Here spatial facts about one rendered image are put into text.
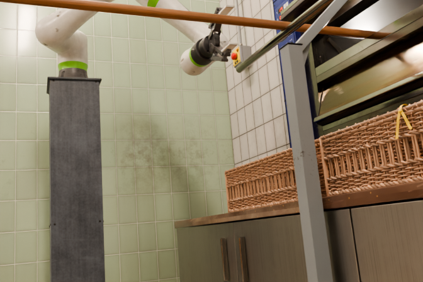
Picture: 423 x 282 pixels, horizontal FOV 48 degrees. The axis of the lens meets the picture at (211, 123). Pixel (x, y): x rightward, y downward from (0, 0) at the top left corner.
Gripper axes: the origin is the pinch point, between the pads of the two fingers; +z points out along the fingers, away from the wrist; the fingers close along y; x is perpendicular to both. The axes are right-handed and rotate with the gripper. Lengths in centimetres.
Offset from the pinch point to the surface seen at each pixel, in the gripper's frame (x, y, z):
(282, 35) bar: -16.9, 4.0, 5.0
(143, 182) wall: 0, 38, -120
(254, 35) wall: -55, -35, -79
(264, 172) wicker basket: -5, 50, 4
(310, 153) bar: 4, 51, 42
